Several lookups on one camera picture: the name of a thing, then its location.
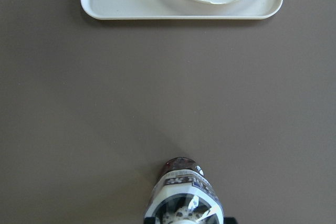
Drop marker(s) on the Suntory tea bottle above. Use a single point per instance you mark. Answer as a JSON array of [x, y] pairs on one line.
[[182, 194]]

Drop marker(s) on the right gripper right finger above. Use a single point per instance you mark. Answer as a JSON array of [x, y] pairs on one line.
[[229, 220]]

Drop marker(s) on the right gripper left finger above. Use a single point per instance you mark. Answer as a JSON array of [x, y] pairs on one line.
[[149, 220]]

